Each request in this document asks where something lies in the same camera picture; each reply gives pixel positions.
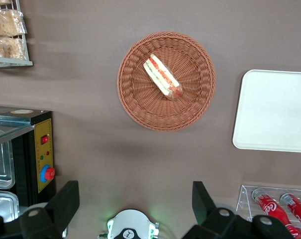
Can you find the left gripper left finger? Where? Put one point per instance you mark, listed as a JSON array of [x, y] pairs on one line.
[[63, 201]]

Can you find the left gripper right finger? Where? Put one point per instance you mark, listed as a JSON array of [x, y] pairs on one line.
[[202, 201]]

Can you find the triangle sandwich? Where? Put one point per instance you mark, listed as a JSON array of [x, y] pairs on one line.
[[162, 77]]

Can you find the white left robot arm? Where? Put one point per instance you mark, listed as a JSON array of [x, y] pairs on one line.
[[131, 224]]

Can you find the beige plastic tray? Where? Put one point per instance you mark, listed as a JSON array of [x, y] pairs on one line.
[[272, 112]]

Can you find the round brown wicker basket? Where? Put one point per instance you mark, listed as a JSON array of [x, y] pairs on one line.
[[140, 99]]

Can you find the clear acrylic bottle rack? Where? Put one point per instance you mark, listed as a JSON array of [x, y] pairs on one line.
[[244, 199]]

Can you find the black food warmer cabinet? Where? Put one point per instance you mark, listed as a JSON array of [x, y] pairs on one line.
[[43, 149]]

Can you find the steel warmer pan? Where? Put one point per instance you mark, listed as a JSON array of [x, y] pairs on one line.
[[3, 204], [3, 174]]

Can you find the red cola bottle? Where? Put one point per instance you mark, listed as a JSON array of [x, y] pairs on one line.
[[298, 207], [295, 231], [269, 207]]

